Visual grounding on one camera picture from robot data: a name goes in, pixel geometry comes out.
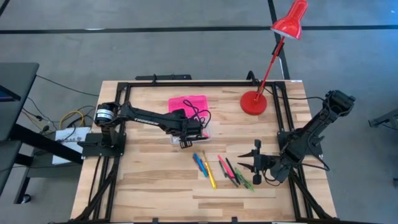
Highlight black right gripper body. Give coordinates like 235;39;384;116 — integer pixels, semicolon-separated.
253;139;279;185

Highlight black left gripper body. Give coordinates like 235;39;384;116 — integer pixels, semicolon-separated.
177;123;210;149

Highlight green pen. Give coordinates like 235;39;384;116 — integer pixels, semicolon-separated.
238;170;255;192
234;167;249;189

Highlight pink highlighter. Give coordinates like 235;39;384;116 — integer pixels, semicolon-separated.
217;154;235;179

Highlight clear barrel blue pen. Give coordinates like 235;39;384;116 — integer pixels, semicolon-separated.
192;152;203;170

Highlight clear box with pink lid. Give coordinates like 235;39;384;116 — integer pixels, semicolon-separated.
168;95;214;146

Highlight yellow highlighter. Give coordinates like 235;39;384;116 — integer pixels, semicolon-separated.
203;160;218;190

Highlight white paper box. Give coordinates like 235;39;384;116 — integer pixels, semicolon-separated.
52;126;91;166

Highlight red desk lamp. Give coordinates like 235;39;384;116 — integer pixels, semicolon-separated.
239;0;309;116

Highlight black clamp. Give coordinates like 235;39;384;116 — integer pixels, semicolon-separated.
246;70;259;85

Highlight grey stand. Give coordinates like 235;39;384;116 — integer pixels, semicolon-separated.
368;108;398;129

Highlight black desk beam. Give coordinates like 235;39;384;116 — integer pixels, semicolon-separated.
9;123;84;165

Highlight grey desk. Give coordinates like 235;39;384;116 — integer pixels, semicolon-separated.
0;62;40;142

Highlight dark grey desk panel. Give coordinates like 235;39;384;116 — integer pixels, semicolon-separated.
0;139;22;195

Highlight dark laptop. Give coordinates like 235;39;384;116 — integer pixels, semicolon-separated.
0;84;22;103

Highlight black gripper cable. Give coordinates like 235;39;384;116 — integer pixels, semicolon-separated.
263;167;282;187
182;98;212;129

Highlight black metal table frame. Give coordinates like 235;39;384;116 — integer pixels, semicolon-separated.
70;80;338;224

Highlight black bar bracket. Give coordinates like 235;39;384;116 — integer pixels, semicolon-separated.
135;73;193;82

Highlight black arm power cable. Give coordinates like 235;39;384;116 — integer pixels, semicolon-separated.
273;90;329;102

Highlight yellow cable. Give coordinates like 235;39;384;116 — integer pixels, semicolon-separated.
58;110;85;130

